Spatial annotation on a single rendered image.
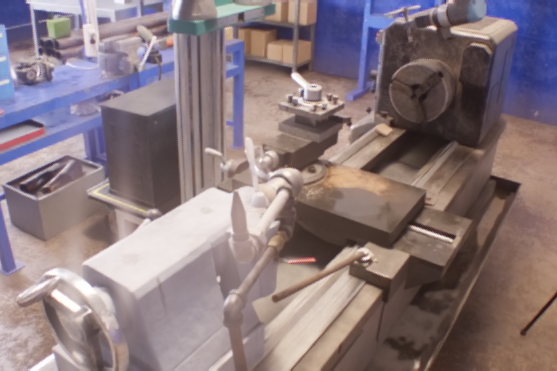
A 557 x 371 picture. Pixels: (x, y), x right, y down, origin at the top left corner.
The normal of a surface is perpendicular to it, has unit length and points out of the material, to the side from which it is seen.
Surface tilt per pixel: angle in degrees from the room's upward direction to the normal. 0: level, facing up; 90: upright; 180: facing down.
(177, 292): 76
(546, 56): 90
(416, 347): 0
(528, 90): 90
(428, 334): 0
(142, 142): 90
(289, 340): 0
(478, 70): 90
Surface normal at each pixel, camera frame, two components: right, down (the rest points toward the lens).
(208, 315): 0.78, -0.06
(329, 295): 0.03, -0.89
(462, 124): -0.56, 0.37
